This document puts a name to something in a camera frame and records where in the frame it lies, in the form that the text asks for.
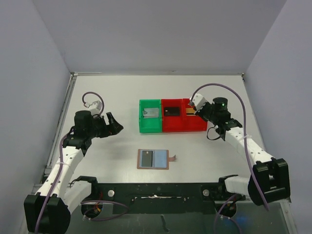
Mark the gold VIP card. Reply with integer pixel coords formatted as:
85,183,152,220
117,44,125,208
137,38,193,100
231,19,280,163
186,108,195,116

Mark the green plastic bin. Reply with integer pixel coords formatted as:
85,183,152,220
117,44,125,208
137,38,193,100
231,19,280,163
138,99,162,134

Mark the dark grey card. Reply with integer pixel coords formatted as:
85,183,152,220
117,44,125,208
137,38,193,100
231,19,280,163
164,107,180,117

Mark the brown leather card holder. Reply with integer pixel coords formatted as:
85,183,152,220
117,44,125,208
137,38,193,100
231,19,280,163
137,149,176,170

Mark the black VIP card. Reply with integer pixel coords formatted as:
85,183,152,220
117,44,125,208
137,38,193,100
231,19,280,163
141,150,153,167

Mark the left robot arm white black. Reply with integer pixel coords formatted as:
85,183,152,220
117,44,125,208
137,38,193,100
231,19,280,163
24,110,124,234

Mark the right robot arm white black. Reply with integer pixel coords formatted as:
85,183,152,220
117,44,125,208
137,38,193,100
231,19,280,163
190,94,291,206

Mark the blue white striped card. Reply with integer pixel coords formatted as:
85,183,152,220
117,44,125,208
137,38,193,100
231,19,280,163
142,108,159,118

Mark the right red plastic bin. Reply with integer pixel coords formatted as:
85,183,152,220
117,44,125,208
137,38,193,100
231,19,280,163
182,98,207,132

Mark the red plastic bin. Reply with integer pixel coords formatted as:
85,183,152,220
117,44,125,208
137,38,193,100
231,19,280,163
182,98,207,132
161,99,183,133

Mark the middle red plastic bin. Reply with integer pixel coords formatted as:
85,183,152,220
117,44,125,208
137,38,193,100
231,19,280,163
161,99,183,133

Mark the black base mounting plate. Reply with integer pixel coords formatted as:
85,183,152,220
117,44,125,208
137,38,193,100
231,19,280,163
81,182,232,217

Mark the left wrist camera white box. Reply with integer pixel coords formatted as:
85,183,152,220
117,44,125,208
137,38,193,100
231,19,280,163
84,100,103,115

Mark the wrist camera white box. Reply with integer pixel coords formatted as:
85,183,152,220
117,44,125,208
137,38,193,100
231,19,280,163
189,93,208,112
84,100,103,115

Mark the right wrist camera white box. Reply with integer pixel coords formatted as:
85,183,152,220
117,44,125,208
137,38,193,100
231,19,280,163
189,93,208,112

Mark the aluminium front rail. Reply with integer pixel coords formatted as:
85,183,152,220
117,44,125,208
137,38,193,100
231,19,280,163
35,177,291,206

